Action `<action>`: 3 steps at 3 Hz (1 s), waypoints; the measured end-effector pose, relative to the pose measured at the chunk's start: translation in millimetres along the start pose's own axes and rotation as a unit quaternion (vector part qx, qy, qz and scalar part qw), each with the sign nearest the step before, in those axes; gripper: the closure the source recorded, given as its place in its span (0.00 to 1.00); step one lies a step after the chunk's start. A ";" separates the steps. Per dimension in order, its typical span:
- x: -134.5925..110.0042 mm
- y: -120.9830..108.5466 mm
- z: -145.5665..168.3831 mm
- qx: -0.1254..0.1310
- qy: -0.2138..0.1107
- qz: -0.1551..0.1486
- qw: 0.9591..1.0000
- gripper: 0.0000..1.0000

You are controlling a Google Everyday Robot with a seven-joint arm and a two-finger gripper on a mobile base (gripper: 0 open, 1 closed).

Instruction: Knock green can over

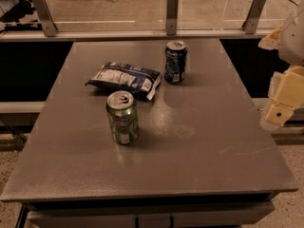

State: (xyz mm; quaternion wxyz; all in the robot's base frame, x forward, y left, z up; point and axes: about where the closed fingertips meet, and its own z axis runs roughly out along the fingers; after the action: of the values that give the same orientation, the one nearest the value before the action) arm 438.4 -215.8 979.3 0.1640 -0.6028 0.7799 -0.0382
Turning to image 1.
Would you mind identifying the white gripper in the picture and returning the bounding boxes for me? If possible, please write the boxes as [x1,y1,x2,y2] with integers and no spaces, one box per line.
[258,1,304,131]

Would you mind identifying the green soda can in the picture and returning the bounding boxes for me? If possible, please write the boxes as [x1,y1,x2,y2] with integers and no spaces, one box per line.
[106,90,138,144]

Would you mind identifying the blue soda can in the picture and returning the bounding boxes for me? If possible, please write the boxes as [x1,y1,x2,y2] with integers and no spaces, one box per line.
[164,41,187,84]

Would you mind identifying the grey table cabinet base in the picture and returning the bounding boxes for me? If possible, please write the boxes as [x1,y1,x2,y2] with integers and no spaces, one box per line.
[14,193,275,228]

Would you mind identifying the blue white chip bag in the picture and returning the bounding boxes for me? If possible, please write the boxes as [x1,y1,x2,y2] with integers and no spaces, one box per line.
[86,62,162,101]

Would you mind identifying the right metal bracket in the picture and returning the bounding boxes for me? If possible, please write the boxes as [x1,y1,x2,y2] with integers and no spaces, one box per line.
[242,0,267,34]

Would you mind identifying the metal bracket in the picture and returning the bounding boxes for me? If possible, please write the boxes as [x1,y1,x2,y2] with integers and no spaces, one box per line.
[165,0,179,36]
[242,0,267,34]
[32,0,57,37]

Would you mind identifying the middle metal bracket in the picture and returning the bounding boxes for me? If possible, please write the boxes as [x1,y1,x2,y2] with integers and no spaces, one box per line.
[165,0,179,36]

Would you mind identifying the left metal bracket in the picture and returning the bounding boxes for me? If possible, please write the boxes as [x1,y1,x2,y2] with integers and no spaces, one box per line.
[32,0,57,37]

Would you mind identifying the metal rail bar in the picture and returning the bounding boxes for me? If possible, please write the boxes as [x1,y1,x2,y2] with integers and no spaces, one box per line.
[0,28,272,42]

